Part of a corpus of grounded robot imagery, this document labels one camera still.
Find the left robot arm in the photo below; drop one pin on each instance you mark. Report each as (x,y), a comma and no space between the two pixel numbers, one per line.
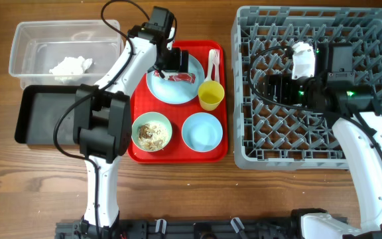
(144,42)

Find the large light blue plate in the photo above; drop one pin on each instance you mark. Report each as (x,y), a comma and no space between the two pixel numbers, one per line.
(177,92)

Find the white plastic fork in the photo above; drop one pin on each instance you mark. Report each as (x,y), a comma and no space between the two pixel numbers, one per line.
(216,62)

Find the red serving tray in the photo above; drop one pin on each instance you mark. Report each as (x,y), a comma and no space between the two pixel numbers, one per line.
(176,151)

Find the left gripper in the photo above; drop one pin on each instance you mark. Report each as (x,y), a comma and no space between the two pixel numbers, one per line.
(176,63)

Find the green bowl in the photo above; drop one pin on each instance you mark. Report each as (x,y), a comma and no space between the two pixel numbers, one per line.
(146,118)

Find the grey dishwasher rack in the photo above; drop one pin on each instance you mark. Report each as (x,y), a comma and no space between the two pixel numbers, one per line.
(274,138)

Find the clear plastic waste bin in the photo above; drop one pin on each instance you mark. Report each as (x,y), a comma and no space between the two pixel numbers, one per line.
(40,46)

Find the small light blue bowl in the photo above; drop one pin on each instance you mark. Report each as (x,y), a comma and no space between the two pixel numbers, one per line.
(202,132)

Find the red snack wrapper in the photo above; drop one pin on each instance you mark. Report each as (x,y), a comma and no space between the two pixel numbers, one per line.
(176,76)

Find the black plastic tray bin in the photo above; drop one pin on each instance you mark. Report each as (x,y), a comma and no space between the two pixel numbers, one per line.
(42,106)

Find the white plastic spoon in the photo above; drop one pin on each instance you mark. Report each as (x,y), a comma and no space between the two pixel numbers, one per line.
(210,65)

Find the white napkin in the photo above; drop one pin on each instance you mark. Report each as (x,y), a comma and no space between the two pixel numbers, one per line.
(71,66)

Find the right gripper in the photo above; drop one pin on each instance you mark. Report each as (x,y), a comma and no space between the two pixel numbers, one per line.
(284,81)

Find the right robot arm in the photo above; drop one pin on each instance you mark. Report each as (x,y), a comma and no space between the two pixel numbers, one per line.
(323,82)

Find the yellow plastic cup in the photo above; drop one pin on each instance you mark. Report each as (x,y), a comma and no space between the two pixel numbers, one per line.
(210,95)

